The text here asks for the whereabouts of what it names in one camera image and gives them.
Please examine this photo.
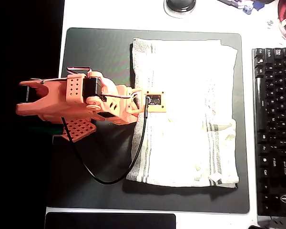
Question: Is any black camera cable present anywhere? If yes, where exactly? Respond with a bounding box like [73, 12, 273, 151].
[61, 96, 150, 185]

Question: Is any white purple packet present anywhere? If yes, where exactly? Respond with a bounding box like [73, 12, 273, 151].
[216, 0, 245, 9]

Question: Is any black flat tablet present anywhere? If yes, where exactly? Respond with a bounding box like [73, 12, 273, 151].
[44, 212, 176, 229]

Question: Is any black round desk device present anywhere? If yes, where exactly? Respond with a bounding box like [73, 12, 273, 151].
[163, 0, 196, 19]

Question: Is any white striped towel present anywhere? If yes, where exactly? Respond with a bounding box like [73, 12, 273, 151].
[126, 37, 240, 189]

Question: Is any small blue toy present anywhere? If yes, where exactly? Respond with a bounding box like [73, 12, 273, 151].
[242, 4, 255, 15]

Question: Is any black computer keyboard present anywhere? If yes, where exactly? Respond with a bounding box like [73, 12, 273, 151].
[251, 47, 286, 218]

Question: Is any dark blue object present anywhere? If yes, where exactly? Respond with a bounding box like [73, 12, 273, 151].
[252, 0, 266, 11]

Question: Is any black desk mat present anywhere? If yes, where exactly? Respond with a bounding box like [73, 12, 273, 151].
[46, 27, 250, 215]

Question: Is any dark green clamp bar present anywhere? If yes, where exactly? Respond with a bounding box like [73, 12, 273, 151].
[35, 126, 62, 135]

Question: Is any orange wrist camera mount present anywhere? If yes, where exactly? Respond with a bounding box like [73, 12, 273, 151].
[133, 88, 168, 113]

